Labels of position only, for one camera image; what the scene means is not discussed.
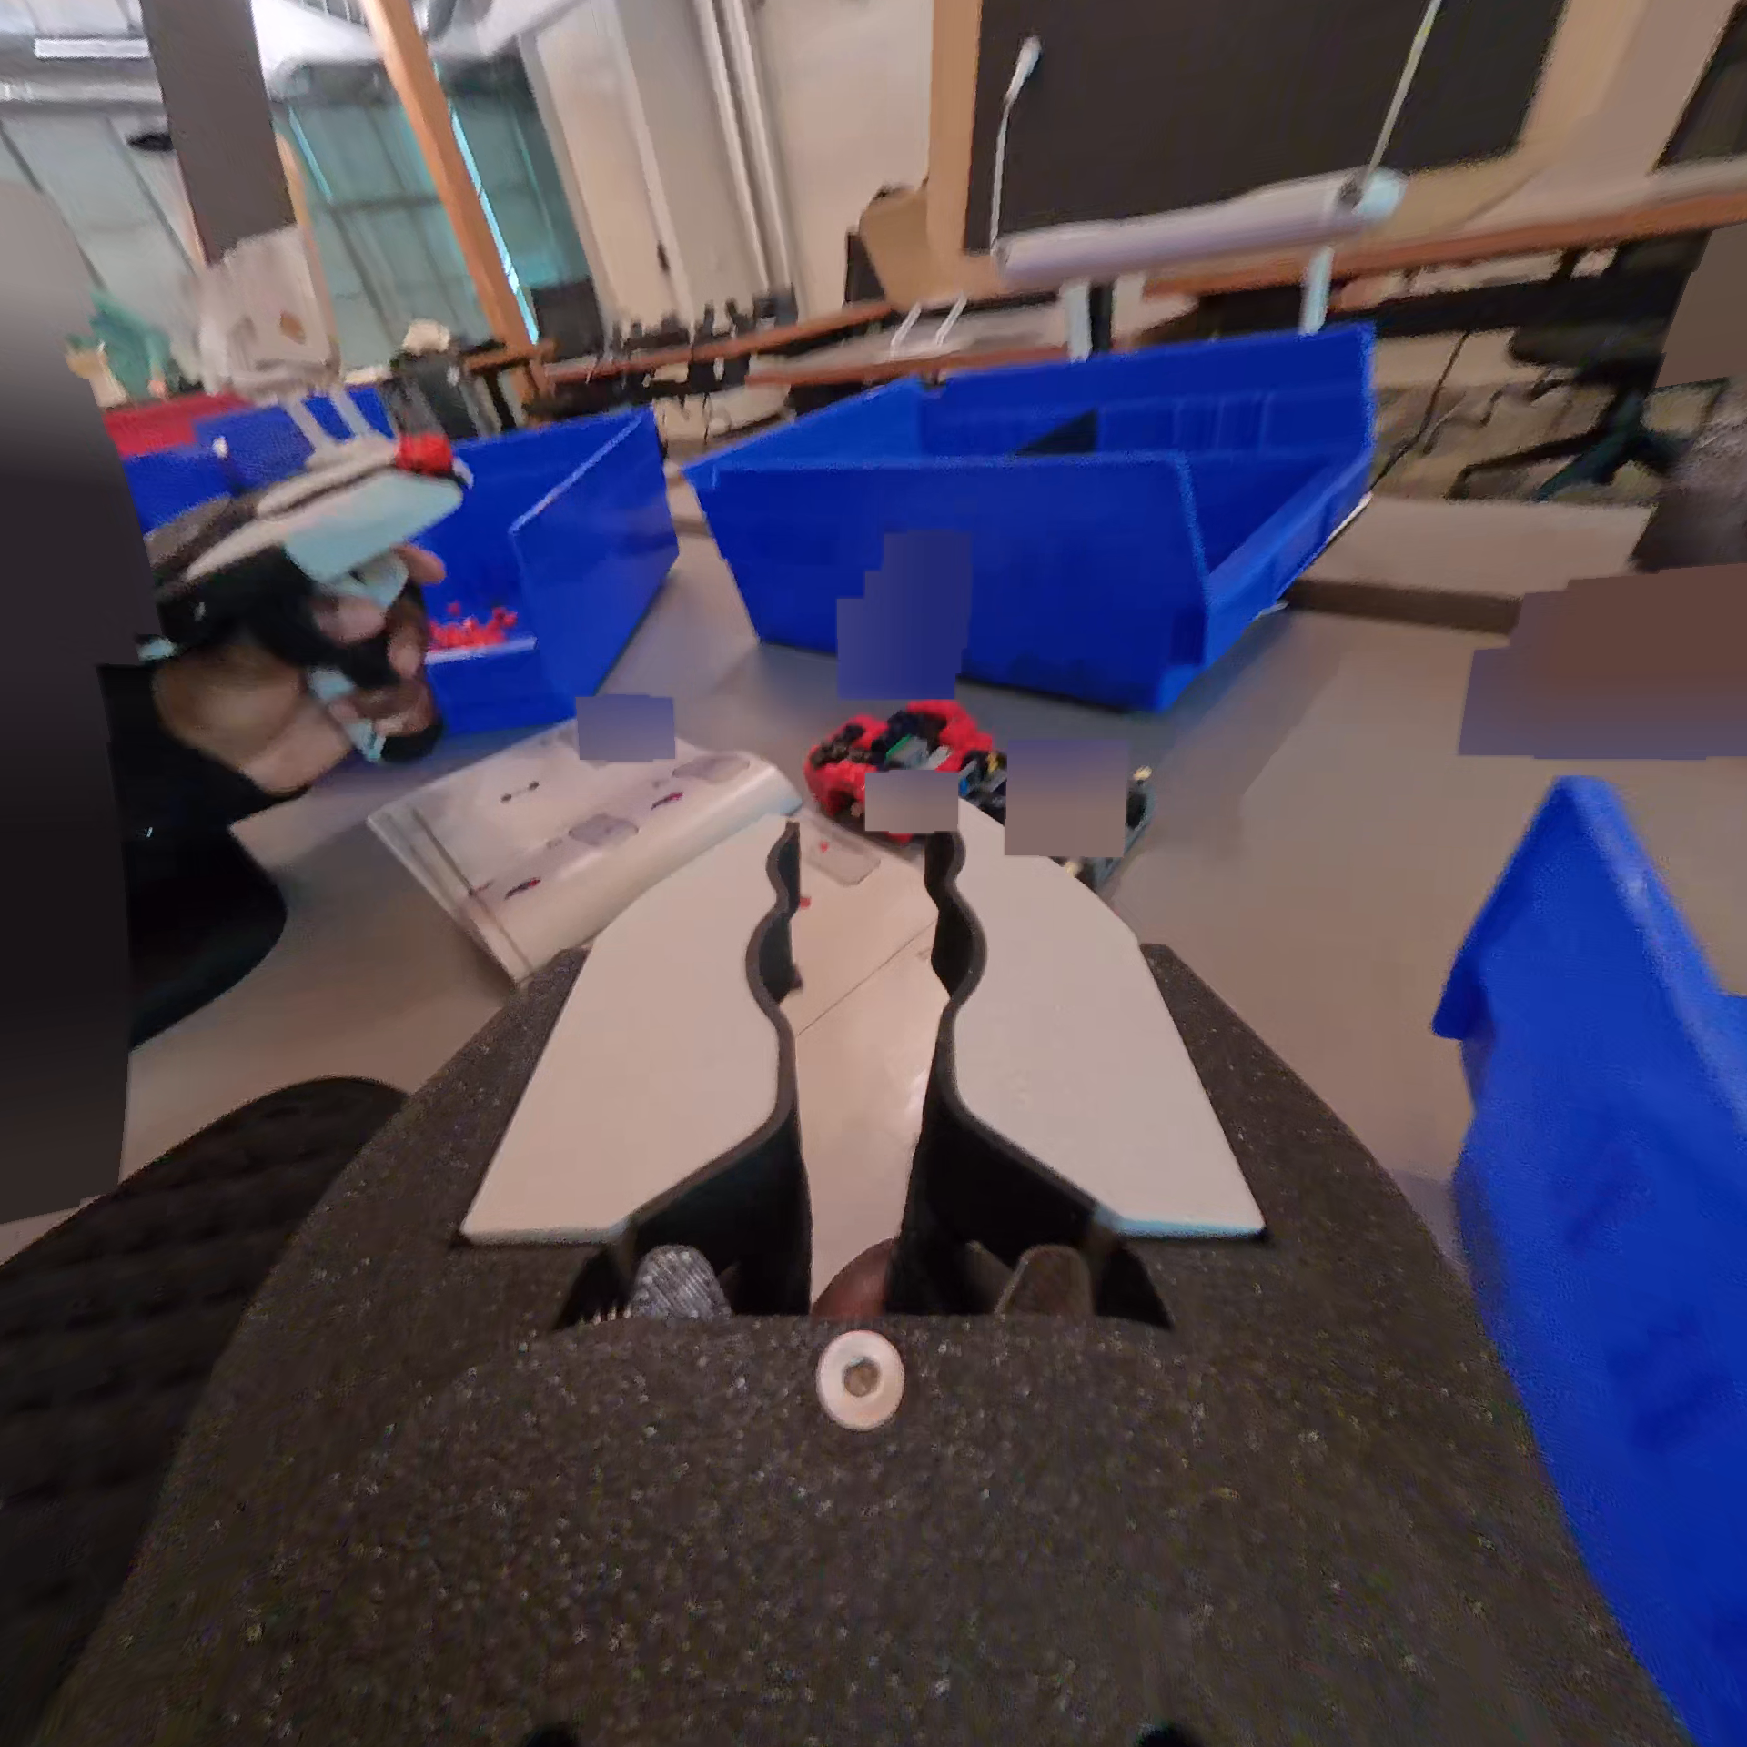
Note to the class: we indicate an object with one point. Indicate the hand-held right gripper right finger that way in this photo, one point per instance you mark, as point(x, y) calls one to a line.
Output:
point(1093, 1065)

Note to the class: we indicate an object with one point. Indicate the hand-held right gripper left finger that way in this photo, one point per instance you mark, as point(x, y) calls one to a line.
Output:
point(642, 1065)

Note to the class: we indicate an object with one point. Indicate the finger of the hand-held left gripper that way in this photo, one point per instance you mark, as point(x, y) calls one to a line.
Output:
point(341, 471)
point(383, 526)

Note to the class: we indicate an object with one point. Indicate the red lego assembly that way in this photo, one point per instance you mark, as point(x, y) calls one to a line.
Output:
point(427, 455)

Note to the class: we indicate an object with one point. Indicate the pile of red lego pieces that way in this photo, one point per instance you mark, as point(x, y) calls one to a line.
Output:
point(472, 635)

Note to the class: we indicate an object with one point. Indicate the small blue plastic bin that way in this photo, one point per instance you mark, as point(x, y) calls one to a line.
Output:
point(602, 546)

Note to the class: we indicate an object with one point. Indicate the partly built lego car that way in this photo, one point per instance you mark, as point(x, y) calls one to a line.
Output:
point(887, 737)

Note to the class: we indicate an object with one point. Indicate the person's left hand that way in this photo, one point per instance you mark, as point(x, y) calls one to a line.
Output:
point(232, 710)

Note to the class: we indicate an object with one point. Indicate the row of blue bins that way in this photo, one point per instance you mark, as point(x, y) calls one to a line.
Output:
point(260, 437)

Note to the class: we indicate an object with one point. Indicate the red plastic bin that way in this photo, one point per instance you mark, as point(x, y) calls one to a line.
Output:
point(165, 422)

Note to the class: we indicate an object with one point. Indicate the white cardboard boxes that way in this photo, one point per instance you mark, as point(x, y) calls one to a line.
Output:
point(260, 308)

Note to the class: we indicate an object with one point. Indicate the instruction booklet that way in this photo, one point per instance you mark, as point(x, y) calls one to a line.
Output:
point(547, 846)

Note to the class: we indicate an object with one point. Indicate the black hanging panel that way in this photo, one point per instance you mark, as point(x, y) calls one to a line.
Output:
point(220, 122)

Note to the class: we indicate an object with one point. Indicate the large blue divided bin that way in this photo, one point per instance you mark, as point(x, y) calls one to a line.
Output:
point(1093, 573)

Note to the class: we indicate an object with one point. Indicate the black bin divider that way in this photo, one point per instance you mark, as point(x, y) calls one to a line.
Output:
point(1078, 433)

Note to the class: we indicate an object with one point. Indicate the black office chair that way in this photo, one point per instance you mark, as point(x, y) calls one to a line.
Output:
point(1612, 410)

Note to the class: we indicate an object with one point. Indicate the white rolled tube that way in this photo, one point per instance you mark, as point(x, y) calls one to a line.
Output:
point(1188, 226)

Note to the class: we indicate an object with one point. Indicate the wood framed black board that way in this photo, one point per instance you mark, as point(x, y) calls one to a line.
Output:
point(1230, 95)

